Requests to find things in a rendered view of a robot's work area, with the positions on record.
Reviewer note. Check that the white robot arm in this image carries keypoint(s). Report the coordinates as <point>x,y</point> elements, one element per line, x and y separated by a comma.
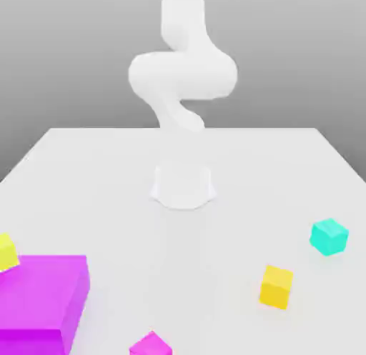
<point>183,72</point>

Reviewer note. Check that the small turquoise cube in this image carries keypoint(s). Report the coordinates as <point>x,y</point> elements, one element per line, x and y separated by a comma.
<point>328,236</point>

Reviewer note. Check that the small magenta cube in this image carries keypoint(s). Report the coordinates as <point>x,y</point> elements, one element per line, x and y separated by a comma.
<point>151,345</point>

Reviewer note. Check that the small lime yellow cube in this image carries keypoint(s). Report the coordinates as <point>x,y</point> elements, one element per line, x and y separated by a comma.
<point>6,252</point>

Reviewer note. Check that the large magenta box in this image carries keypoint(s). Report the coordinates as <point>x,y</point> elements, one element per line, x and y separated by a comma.
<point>37,300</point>

